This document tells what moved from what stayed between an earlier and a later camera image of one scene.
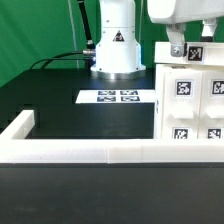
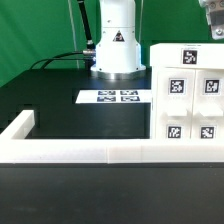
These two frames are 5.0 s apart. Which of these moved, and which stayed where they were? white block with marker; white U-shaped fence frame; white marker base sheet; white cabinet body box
Moved: white block with marker
Stayed: white marker base sheet; white cabinet body box; white U-shaped fence frame
